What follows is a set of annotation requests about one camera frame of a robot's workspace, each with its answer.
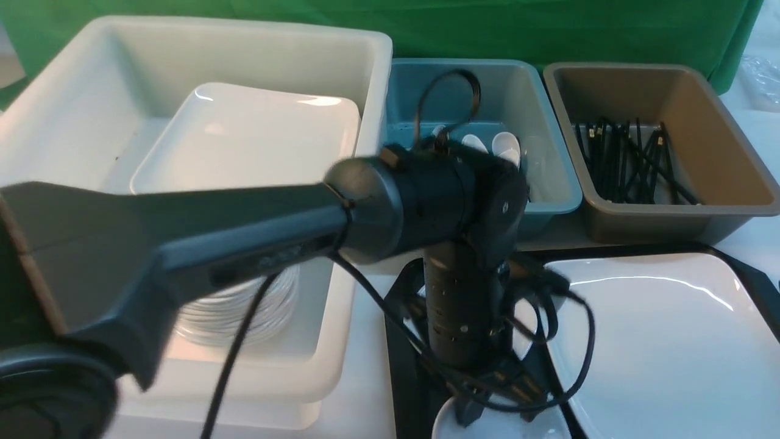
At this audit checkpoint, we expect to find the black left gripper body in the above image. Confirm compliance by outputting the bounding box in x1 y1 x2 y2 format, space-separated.
424 241 548 427

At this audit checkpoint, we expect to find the white small bowl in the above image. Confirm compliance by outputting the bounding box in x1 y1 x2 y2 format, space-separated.
431 398 572 438

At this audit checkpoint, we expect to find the large white rice plate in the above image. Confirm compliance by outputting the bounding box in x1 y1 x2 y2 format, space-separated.
548 253 779 438

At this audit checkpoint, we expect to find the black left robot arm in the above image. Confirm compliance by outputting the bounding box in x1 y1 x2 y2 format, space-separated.
2 140 529 438

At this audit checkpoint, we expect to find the black serving tray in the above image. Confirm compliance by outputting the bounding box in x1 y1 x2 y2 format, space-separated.
385 242 779 438

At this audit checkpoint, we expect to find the blue plastic bin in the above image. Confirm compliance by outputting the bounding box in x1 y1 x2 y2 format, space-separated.
381 59 582 241

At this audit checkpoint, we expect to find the pile of black chopsticks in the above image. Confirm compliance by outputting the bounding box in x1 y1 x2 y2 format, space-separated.
573 116 702 205

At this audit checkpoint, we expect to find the stack of white small bowls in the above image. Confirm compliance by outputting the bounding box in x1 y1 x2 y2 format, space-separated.
175 266 300 347

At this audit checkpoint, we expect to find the brown plastic bin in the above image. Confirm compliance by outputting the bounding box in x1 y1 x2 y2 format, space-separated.
543 62 778 244

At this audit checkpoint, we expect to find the stack of white square plates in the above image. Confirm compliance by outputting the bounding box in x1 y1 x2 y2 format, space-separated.
129 82 360 194

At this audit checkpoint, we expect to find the green backdrop cloth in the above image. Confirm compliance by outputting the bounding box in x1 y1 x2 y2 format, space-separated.
1 1 763 108

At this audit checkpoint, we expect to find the large white plastic tub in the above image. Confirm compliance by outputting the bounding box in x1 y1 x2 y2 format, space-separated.
2 16 393 430

